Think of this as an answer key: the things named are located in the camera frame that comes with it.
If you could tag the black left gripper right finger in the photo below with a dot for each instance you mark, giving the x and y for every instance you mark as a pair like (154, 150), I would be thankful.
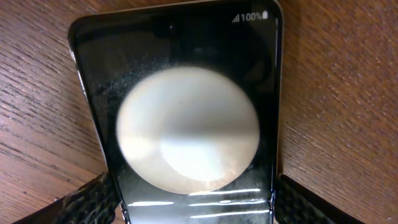
(295, 204)

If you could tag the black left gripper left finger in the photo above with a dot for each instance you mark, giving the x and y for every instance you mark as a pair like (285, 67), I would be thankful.
(93, 203)

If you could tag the black flip smartphone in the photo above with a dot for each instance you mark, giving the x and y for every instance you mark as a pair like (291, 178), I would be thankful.
(185, 99)

